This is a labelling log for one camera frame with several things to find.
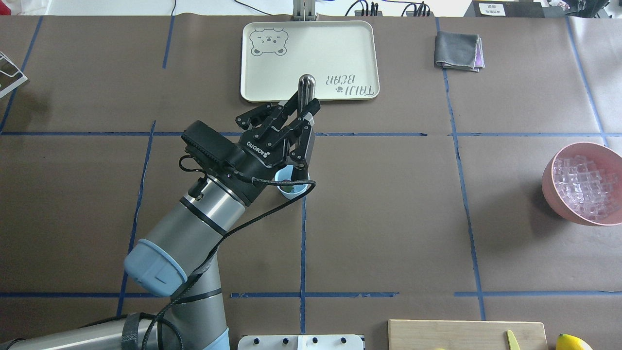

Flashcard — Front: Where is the white camera post with base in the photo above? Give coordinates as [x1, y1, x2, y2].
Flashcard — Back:
[237, 334, 366, 350]

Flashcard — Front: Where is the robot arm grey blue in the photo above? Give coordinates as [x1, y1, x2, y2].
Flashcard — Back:
[1, 95, 321, 350]

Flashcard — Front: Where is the light blue plastic cup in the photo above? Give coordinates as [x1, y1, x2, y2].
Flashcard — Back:
[274, 165, 310, 199]

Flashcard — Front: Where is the pink bowl with ice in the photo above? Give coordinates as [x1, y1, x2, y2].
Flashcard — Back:
[541, 141, 622, 227]

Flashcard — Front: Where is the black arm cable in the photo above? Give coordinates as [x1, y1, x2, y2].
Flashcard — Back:
[143, 156, 316, 350]

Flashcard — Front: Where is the cream bear tray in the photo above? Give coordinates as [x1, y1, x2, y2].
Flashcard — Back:
[240, 20, 380, 102]

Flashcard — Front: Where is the steel muddler black tip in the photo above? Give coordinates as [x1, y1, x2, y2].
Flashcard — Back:
[297, 74, 316, 117]

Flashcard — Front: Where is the wooden cutting board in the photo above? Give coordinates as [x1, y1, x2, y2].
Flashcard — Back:
[387, 319, 549, 350]

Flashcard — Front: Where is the dark grey folded cloth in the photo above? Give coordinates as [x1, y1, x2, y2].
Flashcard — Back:
[434, 31, 485, 72]

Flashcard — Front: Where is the yellow knife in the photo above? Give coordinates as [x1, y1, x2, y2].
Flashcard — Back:
[506, 330, 520, 350]

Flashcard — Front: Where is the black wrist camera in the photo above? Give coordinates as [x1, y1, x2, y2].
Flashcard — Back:
[181, 120, 236, 175]

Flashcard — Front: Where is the white wire cup rack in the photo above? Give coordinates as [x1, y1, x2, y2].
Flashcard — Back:
[0, 52, 28, 98]

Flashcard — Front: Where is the aluminium frame post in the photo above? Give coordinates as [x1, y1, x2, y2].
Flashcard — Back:
[293, 0, 317, 21]

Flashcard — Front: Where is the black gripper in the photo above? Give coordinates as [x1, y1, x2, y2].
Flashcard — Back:
[228, 97, 321, 205]

